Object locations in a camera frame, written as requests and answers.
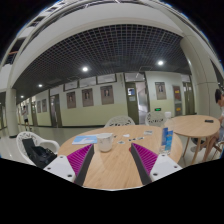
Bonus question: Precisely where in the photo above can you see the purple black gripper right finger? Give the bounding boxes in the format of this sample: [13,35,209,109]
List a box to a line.
[130,143,181,185]

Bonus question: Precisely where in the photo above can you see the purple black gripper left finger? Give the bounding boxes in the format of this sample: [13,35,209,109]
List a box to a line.
[44,144,94,186]

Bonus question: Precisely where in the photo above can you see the clear plastic water bottle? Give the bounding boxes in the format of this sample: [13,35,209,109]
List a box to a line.
[159,118,175,155]

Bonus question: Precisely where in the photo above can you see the blue white paper booklet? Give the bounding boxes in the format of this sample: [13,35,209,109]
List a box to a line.
[72,135,97,145]

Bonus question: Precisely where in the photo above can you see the black bag on chair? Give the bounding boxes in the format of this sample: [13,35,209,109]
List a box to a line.
[22,138,56,169]

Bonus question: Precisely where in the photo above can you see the round wooden table near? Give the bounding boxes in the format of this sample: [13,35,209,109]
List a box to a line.
[57,124,184,191]

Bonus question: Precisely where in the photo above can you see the round wooden table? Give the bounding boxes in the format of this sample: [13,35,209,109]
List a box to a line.
[57,124,184,191]
[171,115,217,164]

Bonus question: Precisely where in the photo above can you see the white ceramic cup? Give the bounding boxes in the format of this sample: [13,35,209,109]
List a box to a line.
[97,133,113,152]

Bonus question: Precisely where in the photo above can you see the white lattice chair right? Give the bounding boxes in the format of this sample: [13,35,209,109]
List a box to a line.
[145,111,165,127]

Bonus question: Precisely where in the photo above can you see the white lattice chair middle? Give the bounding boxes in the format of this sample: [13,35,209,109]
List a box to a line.
[105,115,134,127]

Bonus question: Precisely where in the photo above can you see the round wooden table far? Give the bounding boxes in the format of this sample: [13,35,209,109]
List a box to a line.
[171,115,217,164]

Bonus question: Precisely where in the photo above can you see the black phone on table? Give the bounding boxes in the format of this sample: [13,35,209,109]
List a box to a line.
[205,119,214,123]

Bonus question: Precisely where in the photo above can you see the seated person at right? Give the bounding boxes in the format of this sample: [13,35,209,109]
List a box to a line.
[202,89,224,162]

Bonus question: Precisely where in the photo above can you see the walking person far left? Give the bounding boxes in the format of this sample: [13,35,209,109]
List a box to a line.
[22,105,31,131]

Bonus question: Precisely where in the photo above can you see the open green door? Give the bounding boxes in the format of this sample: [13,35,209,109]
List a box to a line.
[126,82,139,124]

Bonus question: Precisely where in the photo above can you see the framed wall poster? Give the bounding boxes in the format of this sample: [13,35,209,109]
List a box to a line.
[66,92,76,109]
[100,85,114,105]
[82,89,94,107]

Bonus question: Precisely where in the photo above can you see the framed poster right wall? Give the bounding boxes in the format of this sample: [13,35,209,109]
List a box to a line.
[155,82,167,100]

